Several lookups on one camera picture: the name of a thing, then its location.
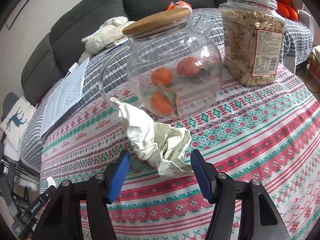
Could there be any pale green paper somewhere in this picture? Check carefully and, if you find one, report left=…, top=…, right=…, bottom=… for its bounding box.
left=110, top=98, right=193, bottom=178

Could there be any crumpled white tissue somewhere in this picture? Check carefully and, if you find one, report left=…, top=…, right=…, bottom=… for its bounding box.
left=46, top=177, right=57, bottom=187

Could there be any patterned red green tablecloth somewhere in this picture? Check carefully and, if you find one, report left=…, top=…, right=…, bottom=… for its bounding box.
left=40, top=66, right=319, bottom=239

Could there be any white deer print pillow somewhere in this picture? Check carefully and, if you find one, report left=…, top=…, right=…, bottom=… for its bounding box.
left=1, top=96, right=36, bottom=162

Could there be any white printed paper sheet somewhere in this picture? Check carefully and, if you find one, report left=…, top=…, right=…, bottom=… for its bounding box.
left=40, top=57, right=89, bottom=137

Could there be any mandarin orange bottom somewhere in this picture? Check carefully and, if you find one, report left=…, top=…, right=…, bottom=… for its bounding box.
left=151, top=90, right=178, bottom=116

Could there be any mandarin orange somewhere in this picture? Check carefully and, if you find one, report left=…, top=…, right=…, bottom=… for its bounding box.
left=151, top=67, right=173, bottom=86
left=177, top=56, right=201, bottom=77
left=151, top=90, right=178, bottom=116

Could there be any mandarin orange upper right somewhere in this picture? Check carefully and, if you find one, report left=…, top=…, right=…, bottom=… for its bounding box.
left=177, top=56, right=201, bottom=77

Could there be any glass jar with wooden lid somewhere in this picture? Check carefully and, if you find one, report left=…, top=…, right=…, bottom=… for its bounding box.
left=99, top=8, right=222, bottom=119

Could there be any mandarin orange upper left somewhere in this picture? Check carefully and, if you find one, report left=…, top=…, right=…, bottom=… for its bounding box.
left=151, top=67, right=173, bottom=86

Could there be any plastic jar of seeds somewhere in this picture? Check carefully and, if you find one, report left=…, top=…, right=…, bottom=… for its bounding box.
left=219, top=0, right=285, bottom=87

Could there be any white plush toy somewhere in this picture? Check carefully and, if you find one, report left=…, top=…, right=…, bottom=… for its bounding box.
left=81, top=16, right=134, bottom=55

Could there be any dark grey sofa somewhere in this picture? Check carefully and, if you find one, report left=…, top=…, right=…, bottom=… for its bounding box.
left=21, top=0, right=226, bottom=106

